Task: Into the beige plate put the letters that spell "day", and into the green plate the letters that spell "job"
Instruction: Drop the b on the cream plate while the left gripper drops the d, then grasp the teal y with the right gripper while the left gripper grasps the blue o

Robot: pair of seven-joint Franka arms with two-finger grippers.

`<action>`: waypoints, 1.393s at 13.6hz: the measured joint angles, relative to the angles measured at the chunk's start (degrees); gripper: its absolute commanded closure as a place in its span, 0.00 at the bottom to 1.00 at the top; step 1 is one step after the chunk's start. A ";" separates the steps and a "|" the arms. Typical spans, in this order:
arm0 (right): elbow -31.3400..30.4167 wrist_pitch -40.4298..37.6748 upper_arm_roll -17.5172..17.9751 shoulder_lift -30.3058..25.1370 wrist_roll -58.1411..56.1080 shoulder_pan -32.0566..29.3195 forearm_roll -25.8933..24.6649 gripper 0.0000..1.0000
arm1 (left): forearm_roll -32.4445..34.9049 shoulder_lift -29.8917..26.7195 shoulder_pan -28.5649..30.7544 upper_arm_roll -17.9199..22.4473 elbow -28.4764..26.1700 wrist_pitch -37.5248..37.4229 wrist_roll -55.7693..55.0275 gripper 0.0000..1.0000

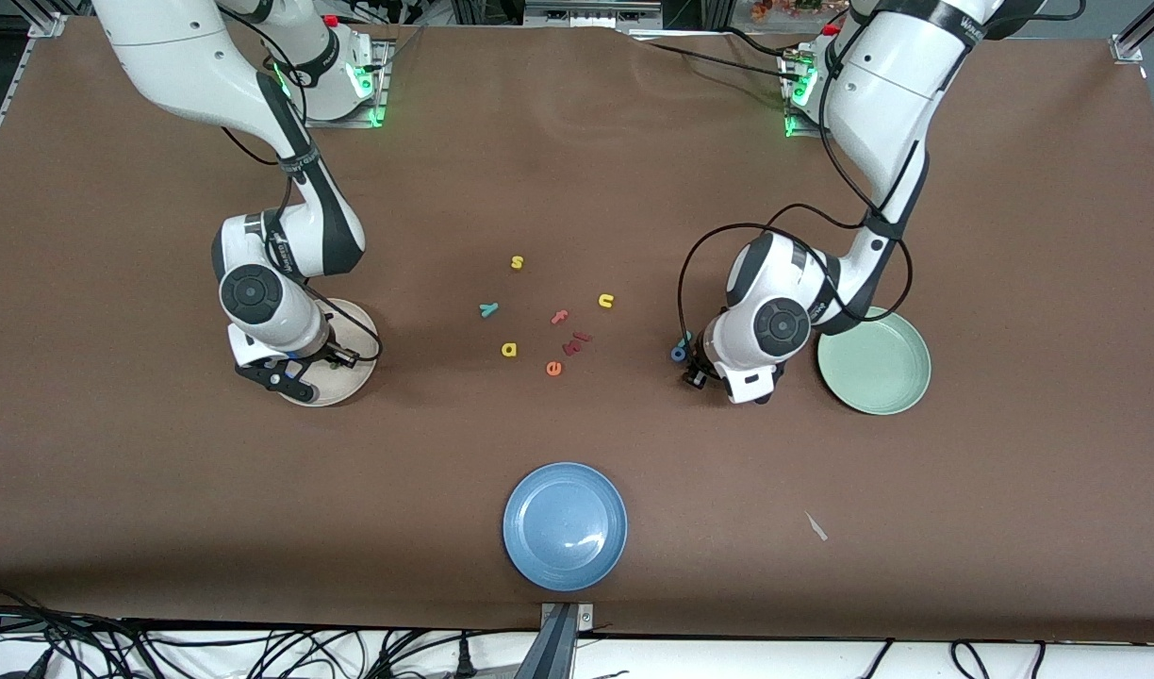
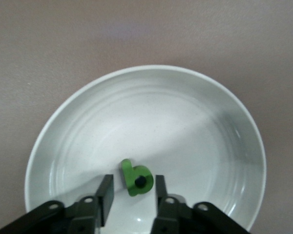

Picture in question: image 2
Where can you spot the beige plate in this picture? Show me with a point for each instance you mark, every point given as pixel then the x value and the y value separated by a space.
pixel 161 109

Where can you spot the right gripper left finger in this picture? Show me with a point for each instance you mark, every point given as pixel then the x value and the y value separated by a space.
pixel 105 195

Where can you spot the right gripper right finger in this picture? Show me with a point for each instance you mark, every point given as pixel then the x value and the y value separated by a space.
pixel 166 214

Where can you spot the green letter g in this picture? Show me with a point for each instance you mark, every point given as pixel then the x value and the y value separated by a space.
pixel 127 175

